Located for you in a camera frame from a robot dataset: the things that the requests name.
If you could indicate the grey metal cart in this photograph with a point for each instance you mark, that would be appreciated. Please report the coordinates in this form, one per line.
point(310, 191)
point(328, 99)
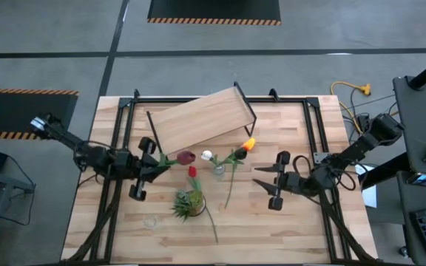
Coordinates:
point(13, 183)

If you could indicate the wooden shelf with black legs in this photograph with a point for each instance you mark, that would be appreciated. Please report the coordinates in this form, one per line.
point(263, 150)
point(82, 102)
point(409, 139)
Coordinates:
point(202, 118)

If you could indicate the white artificial tulip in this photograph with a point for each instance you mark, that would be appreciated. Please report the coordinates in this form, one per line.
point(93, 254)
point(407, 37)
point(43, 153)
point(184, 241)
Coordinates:
point(207, 155)

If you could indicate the dark grey desk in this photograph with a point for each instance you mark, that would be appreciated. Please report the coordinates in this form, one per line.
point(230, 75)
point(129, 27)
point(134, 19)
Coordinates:
point(424, 122)

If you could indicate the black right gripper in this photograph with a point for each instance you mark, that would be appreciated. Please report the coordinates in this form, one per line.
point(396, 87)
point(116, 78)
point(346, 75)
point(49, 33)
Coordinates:
point(294, 184)

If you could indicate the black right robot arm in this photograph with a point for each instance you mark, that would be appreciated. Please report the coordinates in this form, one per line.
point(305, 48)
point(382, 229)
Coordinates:
point(350, 153)

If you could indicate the maroon artificial tulip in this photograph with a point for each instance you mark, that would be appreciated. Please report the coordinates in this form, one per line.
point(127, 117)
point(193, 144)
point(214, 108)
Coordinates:
point(186, 157)

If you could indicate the black mat with hazard stripe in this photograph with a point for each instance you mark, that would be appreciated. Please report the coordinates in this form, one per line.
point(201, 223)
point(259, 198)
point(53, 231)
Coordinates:
point(213, 9)

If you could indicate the red artificial tulip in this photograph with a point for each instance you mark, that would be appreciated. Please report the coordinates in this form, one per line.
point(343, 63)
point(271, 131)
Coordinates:
point(192, 171)

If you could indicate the clear smooth glass vase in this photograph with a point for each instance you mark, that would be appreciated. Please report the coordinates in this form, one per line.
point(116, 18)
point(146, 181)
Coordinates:
point(150, 221)

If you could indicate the black mat with hazard stripes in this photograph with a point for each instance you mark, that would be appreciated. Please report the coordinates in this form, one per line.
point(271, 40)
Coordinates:
point(20, 107)

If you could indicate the ribbed clear glass vase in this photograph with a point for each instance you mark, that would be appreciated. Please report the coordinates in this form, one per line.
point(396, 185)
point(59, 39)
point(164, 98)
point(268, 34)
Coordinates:
point(219, 170)

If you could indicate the black power adapter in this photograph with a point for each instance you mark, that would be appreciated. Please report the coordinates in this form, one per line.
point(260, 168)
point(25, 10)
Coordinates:
point(361, 122)

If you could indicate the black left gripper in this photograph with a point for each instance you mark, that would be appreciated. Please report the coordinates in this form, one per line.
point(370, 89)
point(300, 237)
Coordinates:
point(139, 168)

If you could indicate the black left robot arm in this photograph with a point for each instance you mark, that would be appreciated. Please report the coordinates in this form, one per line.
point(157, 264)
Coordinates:
point(69, 139)

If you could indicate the black aluminium table frame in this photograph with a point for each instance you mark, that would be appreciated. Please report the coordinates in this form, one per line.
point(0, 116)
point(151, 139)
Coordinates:
point(290, 99)

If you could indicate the white paper sheet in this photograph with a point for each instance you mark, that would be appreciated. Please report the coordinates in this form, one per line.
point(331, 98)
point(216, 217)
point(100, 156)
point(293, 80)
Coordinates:
point(370, 197)

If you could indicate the orange artificial tulip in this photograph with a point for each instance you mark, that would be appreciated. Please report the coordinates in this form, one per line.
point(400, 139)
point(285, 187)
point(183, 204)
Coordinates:
point(250, 143)

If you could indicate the succulent plants in black bowl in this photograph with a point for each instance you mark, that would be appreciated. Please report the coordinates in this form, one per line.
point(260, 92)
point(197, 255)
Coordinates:
point(189, 203)

